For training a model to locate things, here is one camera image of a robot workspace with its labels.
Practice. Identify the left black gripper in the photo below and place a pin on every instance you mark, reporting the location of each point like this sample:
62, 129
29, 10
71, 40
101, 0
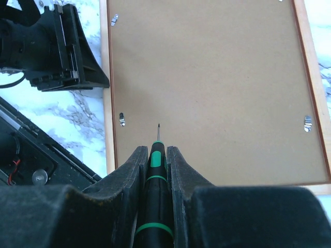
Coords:
50, 48

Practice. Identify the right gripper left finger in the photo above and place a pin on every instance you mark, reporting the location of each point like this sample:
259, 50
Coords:
101, 215

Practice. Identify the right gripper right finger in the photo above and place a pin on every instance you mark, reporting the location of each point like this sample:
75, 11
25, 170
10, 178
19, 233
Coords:
209, 216

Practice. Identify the green black precision screwdriver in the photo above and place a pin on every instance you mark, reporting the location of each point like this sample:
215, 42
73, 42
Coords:
155, 221

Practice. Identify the red wooden photo frame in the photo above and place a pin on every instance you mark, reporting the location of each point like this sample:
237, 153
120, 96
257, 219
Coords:
235, 85

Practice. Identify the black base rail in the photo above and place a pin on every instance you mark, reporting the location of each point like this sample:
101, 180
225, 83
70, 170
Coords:
31, 157

